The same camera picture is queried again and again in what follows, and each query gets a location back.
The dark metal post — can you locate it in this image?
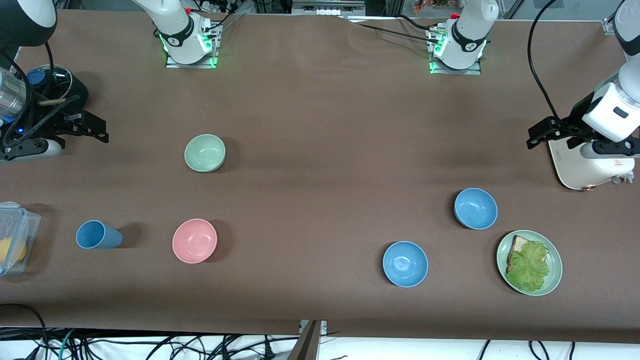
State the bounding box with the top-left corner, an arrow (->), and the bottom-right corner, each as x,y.
287,321 -> 321,360

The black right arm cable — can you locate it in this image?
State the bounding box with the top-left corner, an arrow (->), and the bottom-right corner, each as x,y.
0,42 -> 81,151

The cream toaster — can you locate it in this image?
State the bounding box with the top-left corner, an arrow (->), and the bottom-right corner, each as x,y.
548,112 -> 637,192

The green plate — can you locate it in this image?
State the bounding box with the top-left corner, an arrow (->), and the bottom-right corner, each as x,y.
496,229 -> 563,297

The green lettuce leaf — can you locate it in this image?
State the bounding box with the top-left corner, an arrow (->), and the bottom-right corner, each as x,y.
506,241 -> 551,293

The green bowl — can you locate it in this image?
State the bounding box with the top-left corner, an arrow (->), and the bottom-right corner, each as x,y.
184,133 -> 227,173

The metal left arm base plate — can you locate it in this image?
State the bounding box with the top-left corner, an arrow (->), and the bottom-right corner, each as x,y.
429,27 -> 483,76

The silver metal device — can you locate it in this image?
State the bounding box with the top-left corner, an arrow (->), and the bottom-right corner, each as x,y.
291,0 -> 367,17

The white power strip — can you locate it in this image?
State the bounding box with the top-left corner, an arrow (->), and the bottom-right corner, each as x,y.
197,0 -> 237,14

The blue bowl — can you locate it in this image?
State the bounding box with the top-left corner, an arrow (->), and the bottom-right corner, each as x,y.
382,241 -> 429,288
454,187 -> 499,231

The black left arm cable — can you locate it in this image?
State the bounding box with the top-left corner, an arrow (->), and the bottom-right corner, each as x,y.
528,0 -> 563,121

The black pot blue handle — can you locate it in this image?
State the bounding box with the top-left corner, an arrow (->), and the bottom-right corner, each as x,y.
30,70 -> 89,118

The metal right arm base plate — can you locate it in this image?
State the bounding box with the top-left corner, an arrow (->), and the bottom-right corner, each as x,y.
165,27 -> 220,69

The colourful toy food pile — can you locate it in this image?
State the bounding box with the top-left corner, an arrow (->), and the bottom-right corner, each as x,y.
413,0 -> 453,15

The toast slice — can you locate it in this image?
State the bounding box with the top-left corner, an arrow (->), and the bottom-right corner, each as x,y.
506,235 -> 549,273

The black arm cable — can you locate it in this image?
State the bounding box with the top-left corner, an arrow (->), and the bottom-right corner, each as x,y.
0,42 -> 81,151
528,0 -> 563,121

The brown table cover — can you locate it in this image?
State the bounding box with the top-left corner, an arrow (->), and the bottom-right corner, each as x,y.
0,9 -> 640,346

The teal cable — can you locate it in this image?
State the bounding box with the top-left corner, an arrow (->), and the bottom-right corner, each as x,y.
57,329 -> 77,360

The yellow lemon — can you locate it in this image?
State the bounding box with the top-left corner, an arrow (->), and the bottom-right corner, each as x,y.
0,236 -> 27,266

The blue cup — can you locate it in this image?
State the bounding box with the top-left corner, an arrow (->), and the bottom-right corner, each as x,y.
75,220 -> 123,250

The pink bowl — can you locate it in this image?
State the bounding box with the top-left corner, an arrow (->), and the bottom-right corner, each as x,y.
172,218 -> 219,264

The silver table bracket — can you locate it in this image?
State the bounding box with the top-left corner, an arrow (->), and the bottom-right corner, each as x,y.
299,320 -> 329,337

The clear plastic container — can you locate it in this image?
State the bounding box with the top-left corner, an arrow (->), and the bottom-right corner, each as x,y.
0,201 -> 42,277

